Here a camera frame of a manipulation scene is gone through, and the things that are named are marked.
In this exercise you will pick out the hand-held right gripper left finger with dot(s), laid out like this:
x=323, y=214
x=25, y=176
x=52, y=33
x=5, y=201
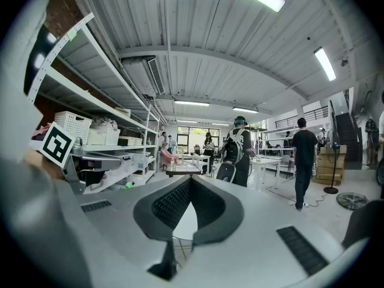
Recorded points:
x=120, y=220

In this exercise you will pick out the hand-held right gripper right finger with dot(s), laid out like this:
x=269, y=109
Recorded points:
x=255, y=235

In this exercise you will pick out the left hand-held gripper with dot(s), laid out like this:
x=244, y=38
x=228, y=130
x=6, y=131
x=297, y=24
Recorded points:
x=57, y=144

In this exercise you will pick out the person's left forearm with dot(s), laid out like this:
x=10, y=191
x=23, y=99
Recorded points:
x=34, y=162

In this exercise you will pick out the cream perforated plastic basket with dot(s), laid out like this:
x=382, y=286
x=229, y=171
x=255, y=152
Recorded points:
x=103, y=136

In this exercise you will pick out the clear plastic storage bin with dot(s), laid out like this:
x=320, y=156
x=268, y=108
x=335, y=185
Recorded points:
x=135, y=160

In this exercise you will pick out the green plastic bag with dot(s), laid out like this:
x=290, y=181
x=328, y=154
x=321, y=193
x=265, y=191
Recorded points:
x=129, y=185

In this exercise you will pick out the white perforated plastic basket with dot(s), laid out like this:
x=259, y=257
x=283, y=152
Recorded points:
x=75, y=124

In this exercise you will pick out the white power strip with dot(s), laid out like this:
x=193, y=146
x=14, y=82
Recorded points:
x=303, y=204

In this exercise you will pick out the pink cloth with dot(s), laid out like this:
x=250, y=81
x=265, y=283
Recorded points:
x=40, y=132

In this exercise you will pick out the round white table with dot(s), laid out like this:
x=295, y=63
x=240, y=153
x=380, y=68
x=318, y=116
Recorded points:
x=186, y=225

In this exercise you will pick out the pink chair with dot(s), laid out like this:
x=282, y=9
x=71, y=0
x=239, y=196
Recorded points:
x=168, y=157

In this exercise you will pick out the white rectangular table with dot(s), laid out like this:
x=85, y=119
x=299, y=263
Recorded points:
x=195, y=157
x=267, y=161

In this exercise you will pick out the black metal patio table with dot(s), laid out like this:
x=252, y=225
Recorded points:
x=183, y=170

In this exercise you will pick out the white metal shelf unit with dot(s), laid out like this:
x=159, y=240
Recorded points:
x=90, y=79

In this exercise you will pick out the person's light grey shirt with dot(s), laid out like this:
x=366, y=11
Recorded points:
x=18, y=115

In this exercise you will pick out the ceiling air conditioner unit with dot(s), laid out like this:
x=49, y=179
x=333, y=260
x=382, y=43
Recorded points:
x=144, y=76

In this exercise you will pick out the stack of cardboard boxes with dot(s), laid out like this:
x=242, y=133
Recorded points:
x=328, y=166

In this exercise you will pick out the black framed window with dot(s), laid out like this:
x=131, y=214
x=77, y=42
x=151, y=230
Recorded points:
x=198, y=136

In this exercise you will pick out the black round fan grille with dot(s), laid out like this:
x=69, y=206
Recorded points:
x=351, y=201

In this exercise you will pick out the black standing fan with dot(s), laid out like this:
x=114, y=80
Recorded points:
x=332, y=148

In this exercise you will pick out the black balcony railing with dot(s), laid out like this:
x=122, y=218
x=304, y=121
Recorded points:
x=303, y=116

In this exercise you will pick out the black staircase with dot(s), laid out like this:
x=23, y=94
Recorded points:
x=348, y=136

